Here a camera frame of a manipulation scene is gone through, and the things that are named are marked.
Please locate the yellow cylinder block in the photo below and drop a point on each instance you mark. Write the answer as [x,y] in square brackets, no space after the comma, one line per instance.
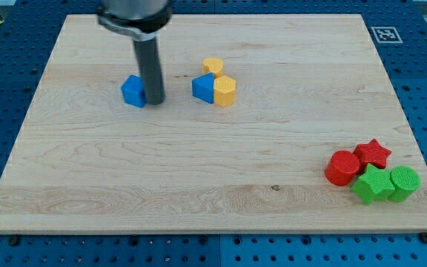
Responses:
[214,66]

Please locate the green star block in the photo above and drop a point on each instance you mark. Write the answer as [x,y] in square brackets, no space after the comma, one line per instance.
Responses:
[374,184]

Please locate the green cylinder block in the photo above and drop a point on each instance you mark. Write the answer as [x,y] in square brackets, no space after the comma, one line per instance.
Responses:
[405,181]

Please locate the white fiducial marker tag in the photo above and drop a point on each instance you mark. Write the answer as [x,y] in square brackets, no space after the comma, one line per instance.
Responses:
[386,35]

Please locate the blue cube block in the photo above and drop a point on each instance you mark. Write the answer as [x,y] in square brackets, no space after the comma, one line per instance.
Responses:
[133,91]

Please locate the red star block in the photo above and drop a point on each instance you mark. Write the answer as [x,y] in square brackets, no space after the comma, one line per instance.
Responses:
[372,153]

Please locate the blue triangle block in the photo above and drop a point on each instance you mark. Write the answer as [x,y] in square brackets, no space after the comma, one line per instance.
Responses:
[203,88]

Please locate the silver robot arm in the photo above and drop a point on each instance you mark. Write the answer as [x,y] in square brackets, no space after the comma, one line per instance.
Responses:
[140,20]

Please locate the wooden board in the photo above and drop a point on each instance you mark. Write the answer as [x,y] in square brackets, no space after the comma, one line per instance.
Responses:
[307,86]

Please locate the yellow hexagon block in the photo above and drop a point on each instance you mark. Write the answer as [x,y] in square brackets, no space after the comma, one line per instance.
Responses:
[224,91]

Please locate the red cylinder block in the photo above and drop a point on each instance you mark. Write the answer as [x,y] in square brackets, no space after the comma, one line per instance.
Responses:
[342,167]

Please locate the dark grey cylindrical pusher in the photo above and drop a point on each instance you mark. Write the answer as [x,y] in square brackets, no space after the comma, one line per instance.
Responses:
[147,56]

